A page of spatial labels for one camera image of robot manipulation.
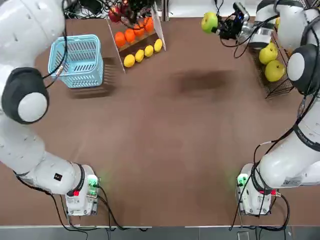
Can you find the black power adapter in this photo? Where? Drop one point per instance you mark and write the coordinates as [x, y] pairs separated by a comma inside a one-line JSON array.
[[91, 6]]

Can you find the yellow lemon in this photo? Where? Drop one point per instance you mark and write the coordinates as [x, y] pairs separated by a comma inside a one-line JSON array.
[[139, 55], [129, 60], [149, 50], [158, 45]]

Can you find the large yellow-green apple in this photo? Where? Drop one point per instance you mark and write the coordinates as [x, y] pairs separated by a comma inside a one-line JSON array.
[[268, 53], [274, 70]]

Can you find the clear acrylic tiered shelf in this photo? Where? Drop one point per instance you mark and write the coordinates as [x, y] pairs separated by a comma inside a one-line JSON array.
[[161, 37]]

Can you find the light blue plastic basket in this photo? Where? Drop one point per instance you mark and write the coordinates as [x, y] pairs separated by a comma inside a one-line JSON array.
[[77, 36]]

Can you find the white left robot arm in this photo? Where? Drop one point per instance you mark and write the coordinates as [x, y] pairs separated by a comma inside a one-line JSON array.
[[20, 150]]

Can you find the orange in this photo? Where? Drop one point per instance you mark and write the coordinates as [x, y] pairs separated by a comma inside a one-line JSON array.
[[120, 39], [139, 31], [149, 25], [129, 35]]

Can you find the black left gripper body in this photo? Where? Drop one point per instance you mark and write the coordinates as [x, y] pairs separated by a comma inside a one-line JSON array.
[[137, 5]]

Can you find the grey floor plate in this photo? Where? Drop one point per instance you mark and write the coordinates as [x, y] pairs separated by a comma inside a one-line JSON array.
[[243, 235]]

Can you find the grey metal post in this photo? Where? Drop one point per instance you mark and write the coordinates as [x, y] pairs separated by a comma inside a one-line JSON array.
[[165, 10]]

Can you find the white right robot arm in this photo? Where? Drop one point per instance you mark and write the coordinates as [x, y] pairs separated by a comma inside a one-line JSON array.
[[287, 170]]

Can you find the yellow mango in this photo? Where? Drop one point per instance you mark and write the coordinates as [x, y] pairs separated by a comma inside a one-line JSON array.
[[277, 22]]

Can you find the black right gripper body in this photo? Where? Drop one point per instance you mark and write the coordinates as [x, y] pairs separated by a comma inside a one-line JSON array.
[[231, 27]]

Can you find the green apple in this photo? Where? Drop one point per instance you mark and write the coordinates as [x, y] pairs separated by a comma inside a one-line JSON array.
[[208, 22]]

